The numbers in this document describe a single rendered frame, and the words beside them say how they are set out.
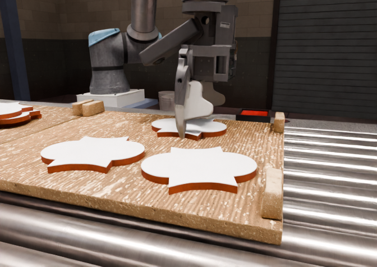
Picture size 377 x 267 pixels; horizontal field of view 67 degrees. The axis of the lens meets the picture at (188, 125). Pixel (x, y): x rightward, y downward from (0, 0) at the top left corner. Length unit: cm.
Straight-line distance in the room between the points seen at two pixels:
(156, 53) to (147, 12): 56
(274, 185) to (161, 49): 31
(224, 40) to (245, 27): 478
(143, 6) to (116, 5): 537
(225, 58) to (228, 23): 5
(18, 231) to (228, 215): 20
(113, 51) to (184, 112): 69
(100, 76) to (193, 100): 69
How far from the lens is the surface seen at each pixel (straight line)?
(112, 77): 110
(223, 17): 46
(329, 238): 29
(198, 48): 45
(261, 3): 523
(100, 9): 665
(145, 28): 107
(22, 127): 61
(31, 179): 37
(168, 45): 48
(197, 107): 45
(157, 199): 29
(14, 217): 34
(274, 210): 26
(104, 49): 110
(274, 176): 28
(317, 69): 508
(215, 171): 32
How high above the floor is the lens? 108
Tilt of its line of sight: 15 degrees down
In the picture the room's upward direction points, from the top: straight up
